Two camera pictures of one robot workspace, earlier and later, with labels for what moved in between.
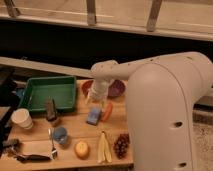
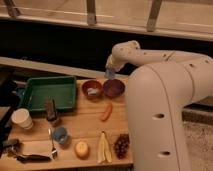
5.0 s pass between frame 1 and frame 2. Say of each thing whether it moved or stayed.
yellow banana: stayed
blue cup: stayed
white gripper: moved
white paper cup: stayed
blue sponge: moved
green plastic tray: stayed
